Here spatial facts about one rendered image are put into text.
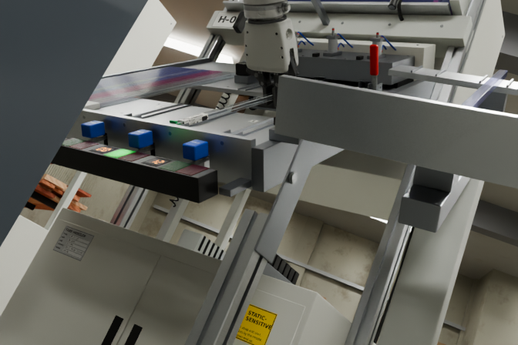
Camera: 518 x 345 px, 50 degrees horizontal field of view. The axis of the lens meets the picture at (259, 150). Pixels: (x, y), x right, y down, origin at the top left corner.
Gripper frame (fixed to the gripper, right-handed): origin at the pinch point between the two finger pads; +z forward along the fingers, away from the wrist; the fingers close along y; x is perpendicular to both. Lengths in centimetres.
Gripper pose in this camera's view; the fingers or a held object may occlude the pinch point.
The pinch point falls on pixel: (274, 94)
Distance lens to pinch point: 113.6
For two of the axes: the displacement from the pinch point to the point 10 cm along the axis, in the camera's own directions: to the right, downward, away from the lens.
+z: 1.0, 9.1, 4.0
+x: -5.7, 3.8, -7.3
